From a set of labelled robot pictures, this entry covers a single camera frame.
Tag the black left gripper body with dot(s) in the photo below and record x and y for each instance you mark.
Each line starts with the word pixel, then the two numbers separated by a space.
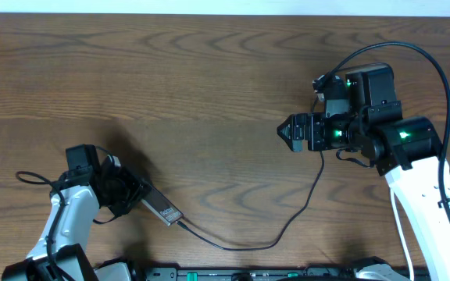
pixel 132 191

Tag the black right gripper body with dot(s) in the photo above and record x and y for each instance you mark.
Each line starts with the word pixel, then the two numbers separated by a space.
pixel 334 133

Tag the Galaxy S25 Ultra smartphone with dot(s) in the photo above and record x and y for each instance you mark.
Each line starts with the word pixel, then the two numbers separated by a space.
pixel 161 207

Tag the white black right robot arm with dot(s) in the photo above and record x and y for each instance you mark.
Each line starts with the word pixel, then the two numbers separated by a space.
pixel 361 113

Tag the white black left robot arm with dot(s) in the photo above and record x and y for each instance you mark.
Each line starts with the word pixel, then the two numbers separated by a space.
pixel 76 197

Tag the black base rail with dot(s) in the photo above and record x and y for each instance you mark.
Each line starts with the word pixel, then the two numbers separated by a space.
pixel 314 272

